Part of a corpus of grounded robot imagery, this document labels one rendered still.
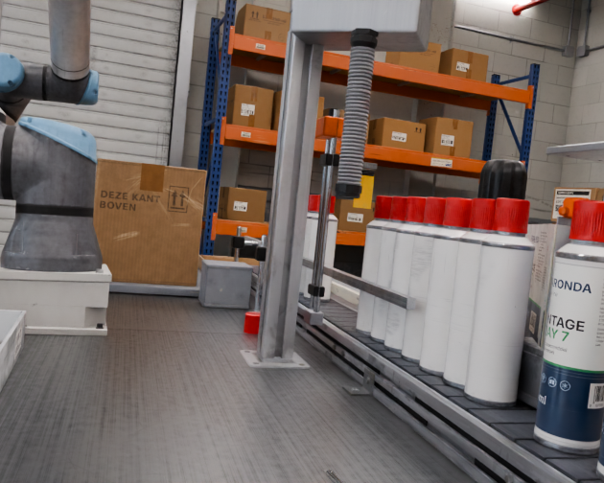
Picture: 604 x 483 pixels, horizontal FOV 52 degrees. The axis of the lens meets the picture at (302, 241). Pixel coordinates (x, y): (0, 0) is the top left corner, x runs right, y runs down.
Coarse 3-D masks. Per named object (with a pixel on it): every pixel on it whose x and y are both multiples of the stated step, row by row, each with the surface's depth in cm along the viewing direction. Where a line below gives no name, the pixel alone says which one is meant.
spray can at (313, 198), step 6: (312, 198) 127; (312, 204) 127; (312, 210) 127; (312, 216) 126; (306, 228) 126; (306, 234) 126; (306, 240) 126; (306, 246) 126; (306, 252) 126; (300, 282) 127; (300, 288) 127; (300, 294) 127
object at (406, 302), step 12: (252, 240) 165; (312, 264) 112; (324, 264) 108; (336, 276) 99; (348, 276) 94; (360, 288) 89; (372, 288) 85; (384, 288) 81; (396, 300) 77; (408, 300) 74
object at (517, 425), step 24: (336, 312) 109; (360, 336) 90; (432, 384) 68; (480, 408) 60; (504, 408) 61; (528, 408) 62; (504, 432) 54; (528, 432) 55; (552, 456) 49; (576, 456) 50; (576, 480) 45; (600, 480) 45
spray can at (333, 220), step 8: (312, 224) 121; (328, 224) 119; (336, 224) 120; (312, 232) 120; (328, 232) 119; (336, 232) 121; (312, 240) 120; (328, 240) 119; (312, 248) 120; (328, 248) 119; (312, 256) 120; (328, 256) 120; (328, 264) 120; (312, 272) 120; (328, 280) 120; (328, 288) 121; (304, 296) 121; (328, 296) 121
